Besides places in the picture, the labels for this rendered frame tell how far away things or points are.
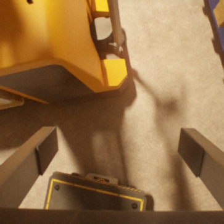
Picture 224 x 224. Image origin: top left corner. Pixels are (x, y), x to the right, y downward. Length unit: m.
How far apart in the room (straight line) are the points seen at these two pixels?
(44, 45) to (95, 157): 1.05
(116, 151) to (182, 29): 1.28
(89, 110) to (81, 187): 0.67
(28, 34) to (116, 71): 0.63
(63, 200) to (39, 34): 1.04
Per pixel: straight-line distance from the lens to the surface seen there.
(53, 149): 0.16
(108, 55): 1.33
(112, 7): 0.94
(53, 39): 0.78
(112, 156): 1.49
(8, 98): 1.29
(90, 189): 1.24
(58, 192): 1.32
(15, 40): 0.84
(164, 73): 1.58
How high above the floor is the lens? 1.46
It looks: 80 degrees down
